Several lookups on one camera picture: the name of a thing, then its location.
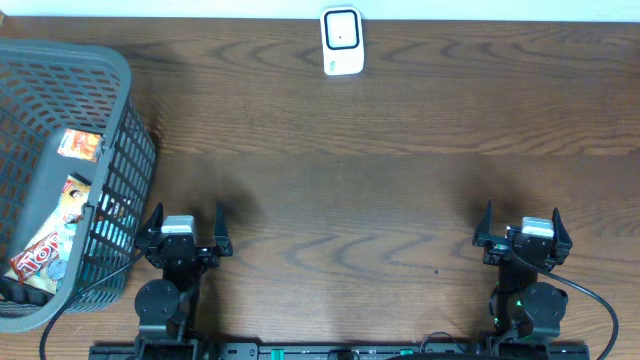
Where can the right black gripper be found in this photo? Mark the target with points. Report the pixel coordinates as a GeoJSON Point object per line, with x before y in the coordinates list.
{"type": "Point", "coordinates": [495, 250]}

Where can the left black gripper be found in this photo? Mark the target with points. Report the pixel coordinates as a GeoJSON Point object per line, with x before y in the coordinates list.
{"type": "Point", "coordinates": [208, 256]}

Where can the yellow chips bag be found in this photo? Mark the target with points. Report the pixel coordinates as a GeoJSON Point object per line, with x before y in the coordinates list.
{"type": "Point", "coordinates": [64, 219]}

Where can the small orange snack box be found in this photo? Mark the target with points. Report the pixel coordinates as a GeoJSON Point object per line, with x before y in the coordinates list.
{"type": "Point", "coordinates": [80, 145]}

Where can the red Top chocolate bar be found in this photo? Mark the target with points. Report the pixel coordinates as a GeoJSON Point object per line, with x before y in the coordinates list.
{"type": "Point", "coordinates": [33, 258]}

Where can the light teal wipes pack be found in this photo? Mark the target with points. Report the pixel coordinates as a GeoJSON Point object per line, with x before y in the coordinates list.
{"type": "Point", "coordinates": [108, 241]}

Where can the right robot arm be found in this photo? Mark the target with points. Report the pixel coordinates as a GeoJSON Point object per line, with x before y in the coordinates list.
{"type": "Point", "coordinates": [521, 304]}

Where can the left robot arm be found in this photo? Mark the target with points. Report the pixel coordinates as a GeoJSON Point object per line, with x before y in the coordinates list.
{"type": "Point", "coordinates": [167, 307]}

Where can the white barcode scanner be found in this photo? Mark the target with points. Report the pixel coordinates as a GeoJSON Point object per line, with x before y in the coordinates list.
{"type": "Point", "coordinates": [342, 41]}

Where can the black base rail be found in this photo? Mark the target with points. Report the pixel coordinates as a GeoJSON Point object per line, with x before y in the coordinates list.
{"type": "Point", "coordinates": [252, 351]}

